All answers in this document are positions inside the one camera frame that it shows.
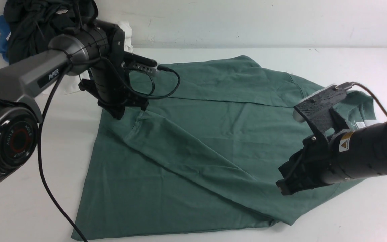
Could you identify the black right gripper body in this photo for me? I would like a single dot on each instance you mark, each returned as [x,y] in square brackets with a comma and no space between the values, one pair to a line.
[304,168]

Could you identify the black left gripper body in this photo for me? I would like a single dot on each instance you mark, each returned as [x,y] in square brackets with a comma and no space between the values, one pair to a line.
[117,94]

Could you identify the green long sleeve shirt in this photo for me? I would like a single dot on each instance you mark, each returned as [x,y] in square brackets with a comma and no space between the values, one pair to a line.
[204,159]

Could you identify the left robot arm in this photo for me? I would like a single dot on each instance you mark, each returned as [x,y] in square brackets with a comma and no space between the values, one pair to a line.
[20,115]

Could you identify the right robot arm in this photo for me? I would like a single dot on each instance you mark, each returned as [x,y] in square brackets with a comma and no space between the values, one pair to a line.
[348,156]

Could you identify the white crumpled shirt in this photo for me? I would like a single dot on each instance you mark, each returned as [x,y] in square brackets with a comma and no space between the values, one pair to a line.
[126,37]

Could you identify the black crumpled garment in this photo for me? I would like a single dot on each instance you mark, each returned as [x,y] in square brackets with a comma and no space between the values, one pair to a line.
[33,23]

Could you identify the blue crumpled garment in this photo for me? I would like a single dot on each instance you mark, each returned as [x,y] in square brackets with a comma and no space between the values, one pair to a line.
[5,33]

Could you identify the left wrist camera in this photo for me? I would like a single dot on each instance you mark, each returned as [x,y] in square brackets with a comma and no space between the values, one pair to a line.
[139,63]

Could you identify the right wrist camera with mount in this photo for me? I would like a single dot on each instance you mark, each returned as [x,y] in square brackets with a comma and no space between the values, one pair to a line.
[318,112]

